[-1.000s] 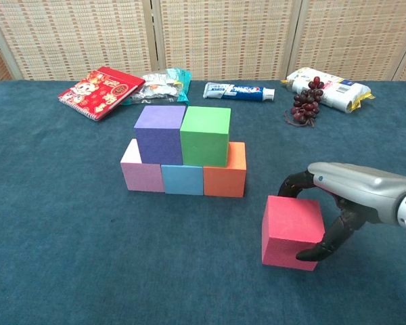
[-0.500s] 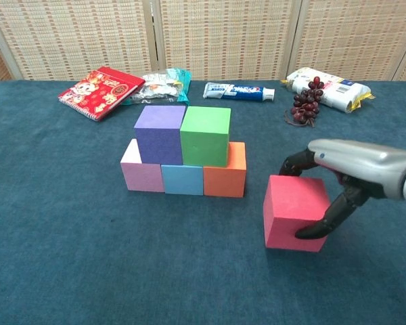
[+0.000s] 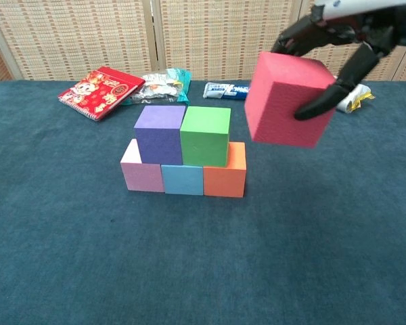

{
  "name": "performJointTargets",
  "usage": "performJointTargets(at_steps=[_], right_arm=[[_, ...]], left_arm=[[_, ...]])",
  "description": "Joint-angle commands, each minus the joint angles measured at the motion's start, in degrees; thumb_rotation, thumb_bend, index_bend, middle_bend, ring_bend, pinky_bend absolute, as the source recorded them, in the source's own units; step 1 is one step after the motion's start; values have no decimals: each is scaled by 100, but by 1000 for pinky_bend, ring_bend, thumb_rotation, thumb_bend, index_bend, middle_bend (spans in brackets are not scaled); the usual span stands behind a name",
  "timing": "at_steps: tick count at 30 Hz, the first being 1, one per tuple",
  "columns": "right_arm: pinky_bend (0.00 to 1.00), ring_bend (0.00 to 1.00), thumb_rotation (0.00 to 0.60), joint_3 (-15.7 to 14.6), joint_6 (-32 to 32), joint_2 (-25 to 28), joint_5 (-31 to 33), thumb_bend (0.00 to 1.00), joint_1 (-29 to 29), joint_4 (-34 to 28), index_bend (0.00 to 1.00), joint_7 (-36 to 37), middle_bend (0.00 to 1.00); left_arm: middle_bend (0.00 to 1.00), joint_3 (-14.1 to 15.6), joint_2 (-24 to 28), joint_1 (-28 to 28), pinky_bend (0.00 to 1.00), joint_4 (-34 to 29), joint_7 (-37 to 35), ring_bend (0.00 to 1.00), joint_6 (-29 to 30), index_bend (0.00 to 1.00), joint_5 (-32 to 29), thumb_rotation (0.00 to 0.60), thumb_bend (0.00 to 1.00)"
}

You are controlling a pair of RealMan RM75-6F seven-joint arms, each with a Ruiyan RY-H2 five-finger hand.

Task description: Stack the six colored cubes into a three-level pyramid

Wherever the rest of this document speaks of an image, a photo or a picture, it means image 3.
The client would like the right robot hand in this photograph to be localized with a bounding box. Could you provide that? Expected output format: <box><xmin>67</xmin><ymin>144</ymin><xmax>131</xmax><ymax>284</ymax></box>
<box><xmin>273</xmin><ymin>0</ymin><xmax>406</xmax><ymax>122</ymax></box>

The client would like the red foam cube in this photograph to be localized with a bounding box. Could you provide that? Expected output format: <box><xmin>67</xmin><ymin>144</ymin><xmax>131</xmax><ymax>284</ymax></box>
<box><xmin>244</xmin><ymin>51</ymin><xmax>338</xmax><ymax>149</ymax></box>

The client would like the green foam cube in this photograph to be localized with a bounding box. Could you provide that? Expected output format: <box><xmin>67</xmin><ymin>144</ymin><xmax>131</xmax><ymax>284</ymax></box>
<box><xmin>179</xmin><ymin>106</ymin><xmax>231</xmax><ymax>167</ymax></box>

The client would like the orange foam cube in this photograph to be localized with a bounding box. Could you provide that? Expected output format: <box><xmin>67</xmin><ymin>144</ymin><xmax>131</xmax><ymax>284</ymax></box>
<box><xmin>202</xmin><ymin>141</ymin><xmax>248</xmax><ymax>198</ymax></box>

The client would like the purple foam cube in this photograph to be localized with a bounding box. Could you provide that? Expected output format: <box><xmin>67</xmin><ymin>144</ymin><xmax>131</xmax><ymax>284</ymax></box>
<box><xmin>133</xmin><ymin>105</ymin><xmax>187</xmax><ymax>166</ymax></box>

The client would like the pink foam cube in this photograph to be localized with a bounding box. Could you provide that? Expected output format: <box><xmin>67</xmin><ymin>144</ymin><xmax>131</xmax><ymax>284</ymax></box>
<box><xmin>120</xmin><ymin>138</ymin><xmax>166</xmax><ymax>193</ymax></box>

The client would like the white yellow snack bag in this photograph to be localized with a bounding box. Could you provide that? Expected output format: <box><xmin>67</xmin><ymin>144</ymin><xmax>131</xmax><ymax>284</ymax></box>
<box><xmin>334</xmin><ymin>76</ymin><xmax>376</xmax><ymax>113</ymax></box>

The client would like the white blue toothpaste tube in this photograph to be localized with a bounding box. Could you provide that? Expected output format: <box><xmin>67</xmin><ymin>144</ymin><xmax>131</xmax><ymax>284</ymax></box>
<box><xmin>202</xmin><ymin>81</ymin><xmax>252</xmax><ymax>100</ymax></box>

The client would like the clear teal snack bag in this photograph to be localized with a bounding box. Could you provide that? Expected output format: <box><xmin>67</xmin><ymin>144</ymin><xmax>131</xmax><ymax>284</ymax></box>
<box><xmin>123</xmin><ymin>68</ymin><xmax>193</xmax><ymax>106</ymax></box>

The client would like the light blue foam cube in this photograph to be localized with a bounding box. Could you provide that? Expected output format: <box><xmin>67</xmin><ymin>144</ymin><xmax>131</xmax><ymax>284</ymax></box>
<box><xmin>160</xmin><ymin>164</ymin><xmax>204</xmax><ymax>196</ymax></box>

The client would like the red snack packet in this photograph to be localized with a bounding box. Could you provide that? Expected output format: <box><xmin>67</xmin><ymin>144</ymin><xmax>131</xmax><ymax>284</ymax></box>
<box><xmin>57</xmin><ymin>66</ymin><xmax>146</xmax><ymax>121</ymax></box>

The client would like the dark teal table mat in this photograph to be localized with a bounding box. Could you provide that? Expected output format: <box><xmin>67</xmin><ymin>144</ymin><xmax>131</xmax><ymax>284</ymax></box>
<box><xmin>0</xmin><ymin>79</ymin><xmax>406</xmax><ymax>325</ymax></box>

